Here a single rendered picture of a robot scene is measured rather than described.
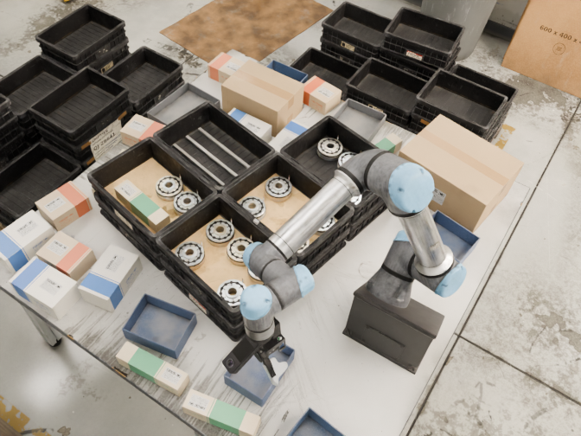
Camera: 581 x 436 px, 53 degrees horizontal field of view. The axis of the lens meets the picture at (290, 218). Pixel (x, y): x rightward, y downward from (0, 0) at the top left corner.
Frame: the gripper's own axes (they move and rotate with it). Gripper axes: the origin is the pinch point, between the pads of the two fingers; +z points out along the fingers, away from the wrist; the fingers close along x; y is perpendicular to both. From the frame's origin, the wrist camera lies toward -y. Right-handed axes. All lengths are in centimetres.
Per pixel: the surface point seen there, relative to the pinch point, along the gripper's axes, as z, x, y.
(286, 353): 30.0, 11.2, 16.8
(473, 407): 108, -31, 87
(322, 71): 66, 161, 161
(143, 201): 5, 81, 7
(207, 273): 14.8, 45.9, 9.9
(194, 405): 23.7, 13.1, -18.0
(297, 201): 16, 52, 56
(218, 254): 15, 50, 17
